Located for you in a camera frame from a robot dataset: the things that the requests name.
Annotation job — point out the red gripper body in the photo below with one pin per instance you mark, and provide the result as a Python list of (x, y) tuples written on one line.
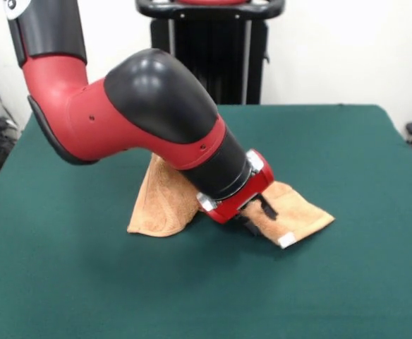
[(248, 197)]

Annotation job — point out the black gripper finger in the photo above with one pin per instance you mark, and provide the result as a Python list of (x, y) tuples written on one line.
[(252, 224), (267, 208)]

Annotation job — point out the tan terry towel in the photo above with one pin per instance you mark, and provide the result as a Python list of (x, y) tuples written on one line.
[(163, 205)]

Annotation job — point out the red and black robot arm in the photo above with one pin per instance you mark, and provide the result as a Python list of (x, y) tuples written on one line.
[(139, 106)]

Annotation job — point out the dark green table cloth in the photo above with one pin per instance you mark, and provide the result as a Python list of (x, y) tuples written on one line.
[(86, 282)]

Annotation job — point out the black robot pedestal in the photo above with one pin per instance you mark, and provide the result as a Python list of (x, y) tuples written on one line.
[(220, 53)]

